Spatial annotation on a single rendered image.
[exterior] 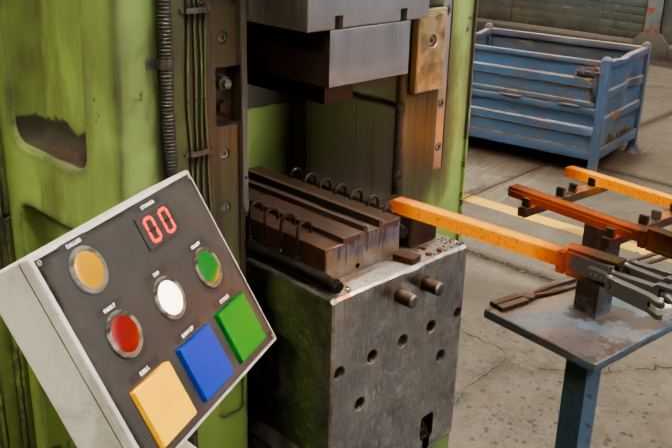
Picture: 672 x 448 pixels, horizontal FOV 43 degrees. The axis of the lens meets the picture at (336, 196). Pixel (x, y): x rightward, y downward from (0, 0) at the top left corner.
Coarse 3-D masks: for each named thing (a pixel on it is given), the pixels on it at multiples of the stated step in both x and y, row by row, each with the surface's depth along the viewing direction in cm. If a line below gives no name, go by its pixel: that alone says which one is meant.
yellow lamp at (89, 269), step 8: (80, 256) 96; (88, 256) 97; (96, 256) 98; (80, 264) 96; (88, 264) 96; (96, 264) 98; (80, 272) 95; (88, 272) 96; (96, 272) 97; (104, 272) 98; (80, 280) 95; (88, 280) 96; (96, 280) 97
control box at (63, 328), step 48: (144, 192) 112; (192, 192) 119; (96, 240) 100; (144, 240) 107; (192, 240) 115; (0, 288) 93; (48, 288) 91; (96, 288) 96; (144, 288) 104; (192, 288) 111; (240, 288) 120; (48, 336) 92; (96, 336) 94; (144, 336) 101; (48, 384) 95; (96, 384) 92; (192, 384) 105; (96, 432) 94; (144, 432) 95; (192, 432) 102
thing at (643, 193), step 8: (568, 168) 204; (576, 168) 204; (568, 176) 204; (576, 176) 202; (584, 176) 201; (592, 176) 199; (600, 176) 198; (608, 176) 198; (600, 184) 198; (608, 184) 196; (616, 184) 194; (624, 184) 193; (632, 184) 193; (624, 192) 193; (632, 192) 191; (640, 192) 190; (648, 192) 188; (656, 192) 188; (648, 200) 189; (656, 200) 187; (664, 200) 186
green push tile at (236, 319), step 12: (240, 300) 118; (228, 312) 115; (240, 312) 117; (252, 312) 119; (228, 324) 114; (240, 324) 116; (252, 324) 118; (228, 336) 113; (240, 336) 115; (252, 336) 117; (264, 336) 120; (240, 348) 114; (252, 348) 116; (240, 360) 114
